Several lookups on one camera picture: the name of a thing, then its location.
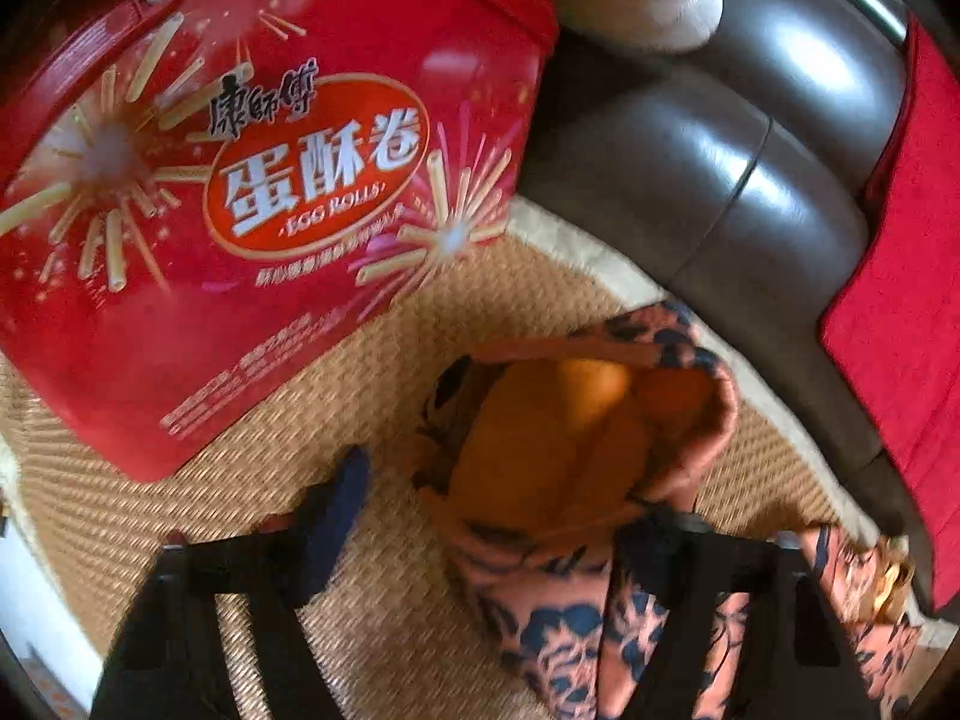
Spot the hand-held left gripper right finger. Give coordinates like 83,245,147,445
600,506,875,720

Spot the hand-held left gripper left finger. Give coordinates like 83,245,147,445
94,444,374,720

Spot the orange floral garment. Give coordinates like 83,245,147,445
416,300,927,720

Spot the woven straw mat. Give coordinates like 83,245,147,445
0,195,931,720

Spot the red towel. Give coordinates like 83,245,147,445
820,11,960,563

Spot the brown leather sofa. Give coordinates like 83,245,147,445
517,0,960,612

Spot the red printed snack box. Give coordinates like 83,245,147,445
0,0,563,482

